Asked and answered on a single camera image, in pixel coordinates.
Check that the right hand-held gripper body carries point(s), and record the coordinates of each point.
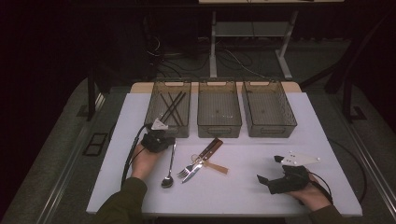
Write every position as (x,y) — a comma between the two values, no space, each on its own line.
(288,180)

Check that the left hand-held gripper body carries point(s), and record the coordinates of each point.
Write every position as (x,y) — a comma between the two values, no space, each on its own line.
(155,141)

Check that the smoky transparent plastic bin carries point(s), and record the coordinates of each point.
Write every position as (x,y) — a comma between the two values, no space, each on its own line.
(267,109)
(222,109)
(155,109)

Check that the brown chopstick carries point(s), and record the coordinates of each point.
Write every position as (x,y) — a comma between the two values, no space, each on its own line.
(172,99)
(168,105)

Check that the steel spoon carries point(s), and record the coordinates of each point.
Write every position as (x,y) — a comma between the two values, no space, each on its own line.
(167,182)

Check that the person's left hand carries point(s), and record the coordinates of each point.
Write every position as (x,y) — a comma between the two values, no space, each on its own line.
(144,163)

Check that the white table cloth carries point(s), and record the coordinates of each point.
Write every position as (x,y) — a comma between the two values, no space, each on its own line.
(249,199)

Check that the black angled stand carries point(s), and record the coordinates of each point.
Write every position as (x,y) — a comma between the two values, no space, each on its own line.
(345,62)

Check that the white metal stand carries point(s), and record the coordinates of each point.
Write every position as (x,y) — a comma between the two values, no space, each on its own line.
(249,29)

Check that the black metal post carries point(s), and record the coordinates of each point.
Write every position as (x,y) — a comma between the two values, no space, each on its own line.
(91,93)

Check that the grey metal rail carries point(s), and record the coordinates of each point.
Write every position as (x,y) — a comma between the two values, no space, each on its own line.
(71,158)
(370,165)

